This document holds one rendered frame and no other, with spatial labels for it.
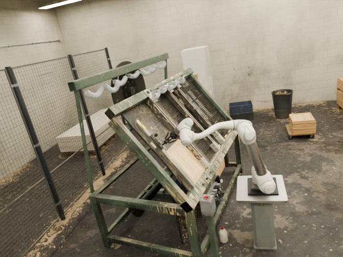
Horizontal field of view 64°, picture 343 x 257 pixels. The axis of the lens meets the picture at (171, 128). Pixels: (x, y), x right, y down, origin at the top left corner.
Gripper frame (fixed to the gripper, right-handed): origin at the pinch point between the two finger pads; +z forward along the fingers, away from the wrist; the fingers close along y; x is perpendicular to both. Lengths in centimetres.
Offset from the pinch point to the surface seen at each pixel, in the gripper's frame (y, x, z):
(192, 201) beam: 63, -17, 11
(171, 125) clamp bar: -9.1, 44.7, 8.9
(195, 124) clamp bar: 11, 91, 10
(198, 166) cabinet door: 48, 36, 14
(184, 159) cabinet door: 29.7, 24.3, 14.0
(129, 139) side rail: -26.4, -22.4, 13.6
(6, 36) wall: -450, 243, 331
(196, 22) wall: -184, 543, 47
